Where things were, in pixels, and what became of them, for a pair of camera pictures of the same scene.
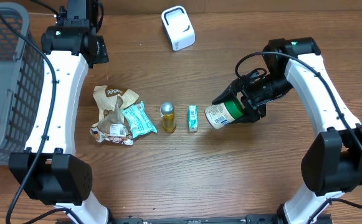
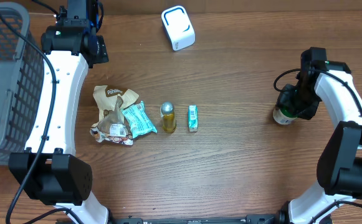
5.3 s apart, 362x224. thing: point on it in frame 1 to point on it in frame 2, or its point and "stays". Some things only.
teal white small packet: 193,117 stays
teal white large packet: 138,121 stays
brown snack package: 111,126 stays
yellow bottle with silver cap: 167,114 stays
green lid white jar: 219,115 to 281,118
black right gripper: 255,112 to 285,101
